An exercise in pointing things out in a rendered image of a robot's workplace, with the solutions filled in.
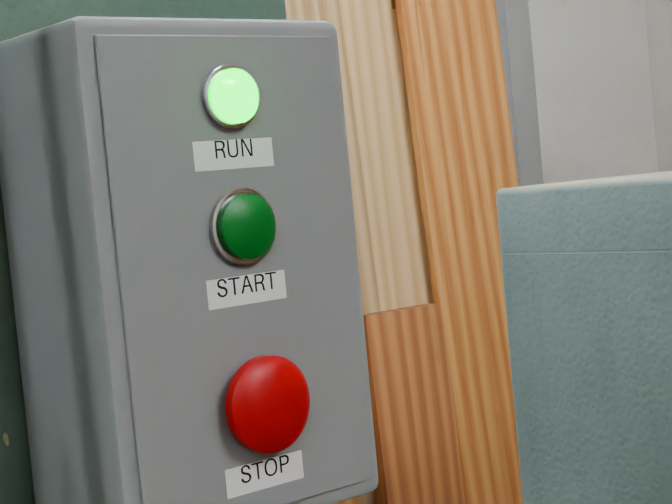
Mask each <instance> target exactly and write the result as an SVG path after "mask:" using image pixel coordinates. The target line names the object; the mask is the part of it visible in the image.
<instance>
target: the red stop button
mask: <svg viewBox="0 0 672 504"><path fill-rule="evenodd" d="M309 409H310V394H309V388H308V385H307V381H306V379H305V377H304V375H303V373H302V372H301V370H300V369H299V368H298V367H297V366H296V364H294V363H293V362H292V361H290V360H289V359H287V358H284V357H281V356H274V355H260V356H257V357H254V358H252V359H250V360H248V361H247V362H245V363H244V364H243V365H242V366H241V367H240V368H239V369H238V370H237V372H236V373H235V374H234V376H233V378H232V380H231V382H230V384H229V387H228V390H227V394H226V400H225V414H226V420H227V423H228V426H229V429H230V431H231V433H232V435H233V436H234V438H235V439H236V440H237V441H238V442H239V443H240V444H241V445H242V446H243V447H245V448H247V449H249V450H251V451H255V452H259V453H268V454H271V453H277V452H280V451H282V450H284V449H286V448H288V447H289V446H290V445H291V444H293V443H294V442H295V441H296V439H297V438H298V437H299V436H300V434H301V433H302V431H303V429H304V427H305V425H306V422H307V419H308V415H309Z"/></svg>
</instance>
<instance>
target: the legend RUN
mask: <svg viewBox="0 0 672 504"><path fill-rule="evenodd" d="M192 145H193V155H194V165H195V172H199V171H212V170H225V169H238V168H251V167H264V166H274V159H273V148H272V138H271V137H267V138H250V139H233V140H216V141H198V142H192Z"/></svg>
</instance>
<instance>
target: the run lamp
mask: <svg viewBox="0 0 672 504"><path fill-rule="evenodd" d="M202 102H203V106H204V109H205V111H206V113H207V115H208V117H209V118H210V119H211V120H212V122H214V123H215V124H216V125H217V126H219V127H221V128H224V129H228V130H233V129H239V128H242V127H245V126H246V125H247V124H249V123H250V122H251V121H252V119H253V118H254V116H255V114H256V112H257V108H258V104H259V93H258V88H257V85H256V83H255V81H254V80H253V78H252V77H251V75H250V74H249V73H248V72H247V71H246V70H245V69H243V68H242V67H240V66H238V65H235V64H224V65H220V66H217V67H215V68H214V69H212V70H211V71H210V72H209V73H208V74H207V76H206V78H205V80H204V83H203V86H202Z"/></svg>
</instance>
